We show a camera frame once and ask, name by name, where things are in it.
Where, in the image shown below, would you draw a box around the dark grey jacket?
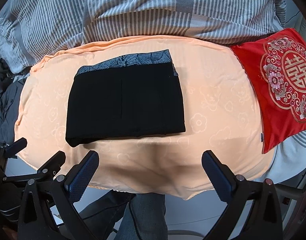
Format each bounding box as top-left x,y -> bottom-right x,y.
0,60 -> 26,146

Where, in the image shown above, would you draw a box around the black pants with patterned waistband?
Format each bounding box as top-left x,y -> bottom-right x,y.
65,50 -> 186,147

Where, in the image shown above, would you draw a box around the red embroidered cushion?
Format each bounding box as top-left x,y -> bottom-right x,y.
230,28 -> 306,153

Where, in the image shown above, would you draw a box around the grey striped duvet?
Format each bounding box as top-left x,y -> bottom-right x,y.
0,0 -> 286,74

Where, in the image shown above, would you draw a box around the blue jeans leg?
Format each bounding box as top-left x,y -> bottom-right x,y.
115,193 -> 168,240

